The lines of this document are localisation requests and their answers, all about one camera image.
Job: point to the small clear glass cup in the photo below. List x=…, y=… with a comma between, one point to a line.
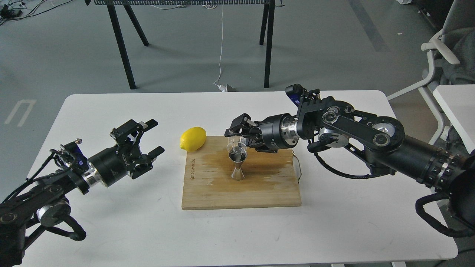
x=236, y=145

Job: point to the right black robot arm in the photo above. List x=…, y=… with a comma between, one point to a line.
x=381, y=143

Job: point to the white office chair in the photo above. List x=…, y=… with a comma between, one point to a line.
x=450, y=55

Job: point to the steel jigger measuring cup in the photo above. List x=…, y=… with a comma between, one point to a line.
x=238, y=156

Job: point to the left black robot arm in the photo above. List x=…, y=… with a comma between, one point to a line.
x=40, y=203

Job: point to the wooden cutting board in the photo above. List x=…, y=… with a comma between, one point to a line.
x=269, y=179

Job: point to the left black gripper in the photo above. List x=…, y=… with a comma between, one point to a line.
x=111, y=163

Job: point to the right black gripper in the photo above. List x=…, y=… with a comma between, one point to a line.
x=270, y=135

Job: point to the black metal table frame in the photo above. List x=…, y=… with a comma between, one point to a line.
x=147, y=35

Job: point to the yellow lemon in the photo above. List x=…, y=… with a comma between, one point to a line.
x=192, y=139

